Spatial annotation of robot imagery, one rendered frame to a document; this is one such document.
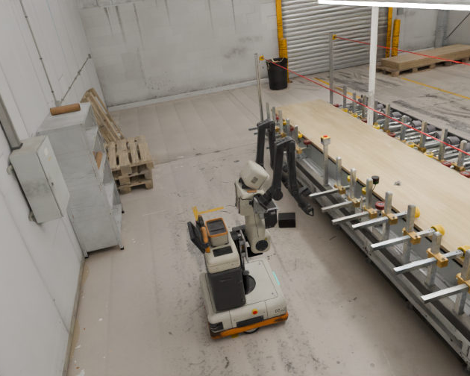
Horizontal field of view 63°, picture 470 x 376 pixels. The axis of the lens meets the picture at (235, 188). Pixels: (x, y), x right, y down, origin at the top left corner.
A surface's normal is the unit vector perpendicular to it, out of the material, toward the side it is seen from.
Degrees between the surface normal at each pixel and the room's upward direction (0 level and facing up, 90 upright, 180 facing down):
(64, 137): 90
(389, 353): 0
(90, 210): 90
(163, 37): 90
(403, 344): 0
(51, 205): 90
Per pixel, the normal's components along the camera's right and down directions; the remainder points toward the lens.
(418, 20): 0.25, 0.43
